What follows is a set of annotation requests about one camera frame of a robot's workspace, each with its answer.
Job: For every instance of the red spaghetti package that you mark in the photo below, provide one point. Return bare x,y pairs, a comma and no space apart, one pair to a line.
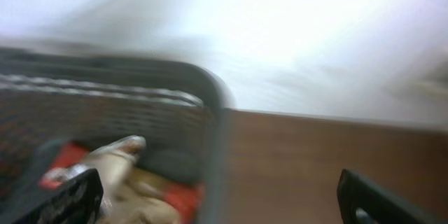
186,199

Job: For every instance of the grey plastic shopping basket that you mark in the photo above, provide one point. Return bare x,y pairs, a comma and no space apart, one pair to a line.
47,100

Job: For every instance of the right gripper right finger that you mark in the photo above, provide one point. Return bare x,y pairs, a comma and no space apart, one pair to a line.
362,201

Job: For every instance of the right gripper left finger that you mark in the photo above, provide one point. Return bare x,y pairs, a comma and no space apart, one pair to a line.
75,201

